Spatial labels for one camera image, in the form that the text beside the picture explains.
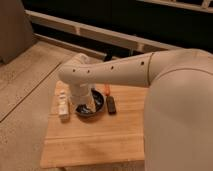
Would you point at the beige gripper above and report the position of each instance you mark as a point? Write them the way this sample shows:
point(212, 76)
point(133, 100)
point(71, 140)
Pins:
point(80, 94)

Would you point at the orange red pepper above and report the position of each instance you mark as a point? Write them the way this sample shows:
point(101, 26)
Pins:
point(107, 90)

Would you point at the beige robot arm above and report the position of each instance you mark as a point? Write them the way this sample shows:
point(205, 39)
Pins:
point(178, 109)

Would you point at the dark ceramic bowl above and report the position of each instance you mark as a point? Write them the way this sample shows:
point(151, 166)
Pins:
point(93, 106)

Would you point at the white plastic bottle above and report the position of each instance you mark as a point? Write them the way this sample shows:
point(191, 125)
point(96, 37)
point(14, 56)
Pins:
point(63, 106)

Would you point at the black rectangular block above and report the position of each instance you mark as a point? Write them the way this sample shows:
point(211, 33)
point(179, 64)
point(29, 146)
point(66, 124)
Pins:
point(111, 105)

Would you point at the wooden cutting board table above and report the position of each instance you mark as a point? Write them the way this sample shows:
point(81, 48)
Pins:
point(101, 139)

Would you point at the white wooden railing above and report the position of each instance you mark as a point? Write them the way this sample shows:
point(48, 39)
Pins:
point(99, 34)

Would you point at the grey cabinet corner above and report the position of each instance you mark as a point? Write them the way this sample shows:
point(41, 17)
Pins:
point(16, 33)

